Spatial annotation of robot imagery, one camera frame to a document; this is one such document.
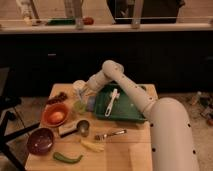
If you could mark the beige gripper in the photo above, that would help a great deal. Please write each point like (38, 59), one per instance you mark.
(83, 92)

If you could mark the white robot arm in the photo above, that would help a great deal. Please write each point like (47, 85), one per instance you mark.
(172, 141)

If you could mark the white paper cup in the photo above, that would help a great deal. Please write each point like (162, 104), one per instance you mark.
(78, 84)

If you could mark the light green small cup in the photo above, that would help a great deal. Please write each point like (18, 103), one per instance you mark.
(79, 107)

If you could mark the metal measuring cup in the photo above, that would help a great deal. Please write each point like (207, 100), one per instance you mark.
(79, 126)

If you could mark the white plastic brush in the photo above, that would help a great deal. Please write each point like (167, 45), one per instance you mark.
(114, 95)

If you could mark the orange fruit in bowl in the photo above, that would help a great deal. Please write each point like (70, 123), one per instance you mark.
(56, 117)

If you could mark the orange bowl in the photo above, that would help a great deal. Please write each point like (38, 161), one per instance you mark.
(49, 110)

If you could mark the green plastic tray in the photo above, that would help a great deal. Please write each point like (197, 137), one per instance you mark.
(123, 108)

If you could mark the silver fork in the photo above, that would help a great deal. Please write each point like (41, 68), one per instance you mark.
(106, 135)

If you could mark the yellow corn piece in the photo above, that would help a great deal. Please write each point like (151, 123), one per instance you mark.
(95, 147)

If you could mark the dark purple bowl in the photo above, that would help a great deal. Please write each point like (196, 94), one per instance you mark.
(40, 142)

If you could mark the green chili pepper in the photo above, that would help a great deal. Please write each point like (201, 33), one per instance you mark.
(60, 157)

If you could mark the red object on counter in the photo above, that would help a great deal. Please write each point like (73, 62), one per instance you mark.
(88, 21)

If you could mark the green object on counter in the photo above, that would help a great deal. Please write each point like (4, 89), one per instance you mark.
(60, 21)

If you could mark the dark bin behind counter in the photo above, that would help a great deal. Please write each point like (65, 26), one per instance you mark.
(153, 11)

